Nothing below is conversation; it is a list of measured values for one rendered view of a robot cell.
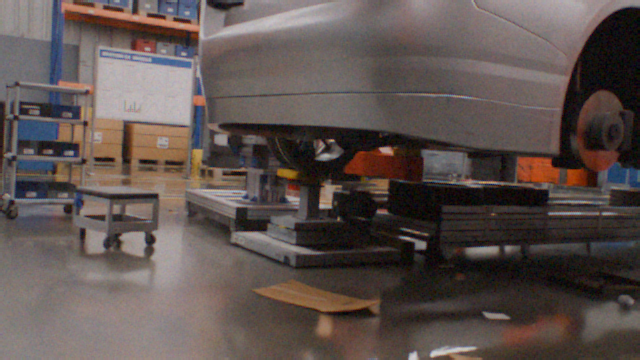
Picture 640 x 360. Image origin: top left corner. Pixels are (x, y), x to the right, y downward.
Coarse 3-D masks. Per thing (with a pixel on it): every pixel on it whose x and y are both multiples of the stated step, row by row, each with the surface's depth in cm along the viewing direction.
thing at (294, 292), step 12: (264, 288) 306; (276, 288) 308; (288, 288) 310; (300, 288) 312; (312, 288) 314; (288, 300) 289; (300, 300) 290; (312, 300) 291; (324, 300) 292; (336, 300) 293; (348, 300) 295; (360, 300) 297; (372, 300) 293; (324, 312) 274
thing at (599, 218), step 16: (448, 208) 402; (464, 208) 410; (480, 208) 418; (496, 208) 427; (512, 208) 436; (528, 208) 445; (544, 208) 455; (560, 208) 465; (576, 208) 476; (592, 208) 487; (608, 208) 498; (624, 208) 510; (448, 224) 403; (464, 224) 411; (544, 224) 455
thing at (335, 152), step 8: (296, 144) 395; (312, 144) 424; (328, 144) 432; (336, 144) 429; (304, 152) 398; (312, 152) 425; (328, 152) 427; (336, 152) 421; (344, 152) 416; (312, 160) 403; (320, 160) 406; (328, 160) 410
